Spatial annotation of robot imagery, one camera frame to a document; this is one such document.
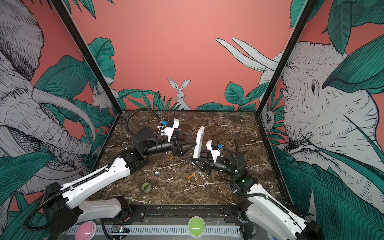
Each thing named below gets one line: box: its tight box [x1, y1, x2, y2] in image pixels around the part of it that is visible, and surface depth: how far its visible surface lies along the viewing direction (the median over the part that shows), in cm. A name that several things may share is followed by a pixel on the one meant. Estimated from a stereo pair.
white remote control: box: [193, 126, 205, 159], surface depth 61 cm
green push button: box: [187, 215, 206, 238], surface depth 71 cm
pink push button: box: [74, 221, 97, 240], surface depth 69 cm
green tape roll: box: [141, 182, 152, 193], surface depth 84 cm
